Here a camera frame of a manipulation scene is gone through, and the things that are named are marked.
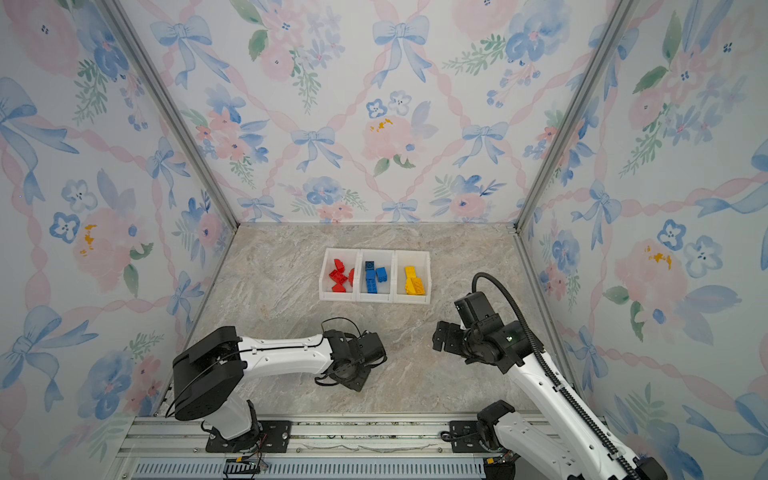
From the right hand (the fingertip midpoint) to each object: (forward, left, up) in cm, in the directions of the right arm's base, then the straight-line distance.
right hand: (447, 339), depth 75 cm
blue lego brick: (+24, +21, -12) cm, 34 cm away
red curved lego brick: (+33, +33, -12) cm, 48 cm away
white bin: (+35, +29, -11) cm, 47 cm away
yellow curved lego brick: (+24, +5, -12) cm, 27 cm away
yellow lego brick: (+30, +8, -12) cm, 33 cm away
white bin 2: (+32, +17, -7) cm, 37 cm away
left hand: (-6, +23, -14) cm, 27 cm away
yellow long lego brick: (+22, +8, -12) cm, 27 cm away
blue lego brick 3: (+28, +18, -12) cm, 35 cm away
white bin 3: (+35, +8, -10) cm, 37 cm away
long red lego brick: (+28, +33, -12) cm, 45 cm away
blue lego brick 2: (+29, +22, -14) cm, 39 cm away
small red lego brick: (+23, +32, -13) cm, 41 cm away
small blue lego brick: (+32, +22, -11) cm, 40 cm away
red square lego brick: (+28, +28, -12) cm, 41 cm away
